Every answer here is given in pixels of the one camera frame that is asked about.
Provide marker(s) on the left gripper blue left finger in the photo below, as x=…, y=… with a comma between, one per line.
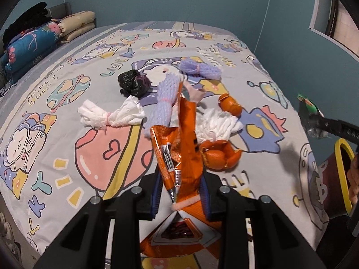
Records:
x=156, y=193

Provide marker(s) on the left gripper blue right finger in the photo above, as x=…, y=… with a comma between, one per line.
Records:
x=205, y=197

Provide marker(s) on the green snack wrapper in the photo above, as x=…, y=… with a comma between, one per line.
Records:
x=309, y=114

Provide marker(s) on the orange peel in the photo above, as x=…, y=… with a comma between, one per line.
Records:
x=219, y=155
x=228, y=104

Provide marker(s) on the orange snack bag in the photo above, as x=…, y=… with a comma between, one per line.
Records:
x=186, y=230

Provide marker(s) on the yellow rimmed black trash bin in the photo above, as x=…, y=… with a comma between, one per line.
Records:
x=334, y=177

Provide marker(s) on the right hand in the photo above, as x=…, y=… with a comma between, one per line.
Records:
x=353, y=177

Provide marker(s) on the cartoon space print bedspread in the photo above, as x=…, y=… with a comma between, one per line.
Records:
x=81, y=196

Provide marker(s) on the white tissue bundle right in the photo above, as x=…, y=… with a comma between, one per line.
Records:
x=213, y=125

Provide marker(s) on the pink paper scrap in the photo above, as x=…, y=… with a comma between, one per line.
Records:
x=192, y=94

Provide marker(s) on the black plastic bag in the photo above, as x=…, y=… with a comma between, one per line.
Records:
x=133, y=83

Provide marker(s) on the beige folded pillow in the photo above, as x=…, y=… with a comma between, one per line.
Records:
x=76, y=25

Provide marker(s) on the blue floral folded quilt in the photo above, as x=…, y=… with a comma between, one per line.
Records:
x=28, y=50

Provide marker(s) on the grey padded headboard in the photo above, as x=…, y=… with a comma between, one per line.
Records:
x=60, y=11

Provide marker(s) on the black clothing pile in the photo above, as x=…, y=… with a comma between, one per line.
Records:
x=34, y=17

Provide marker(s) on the window with brown frame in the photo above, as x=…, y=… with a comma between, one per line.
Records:
x=335, y=22

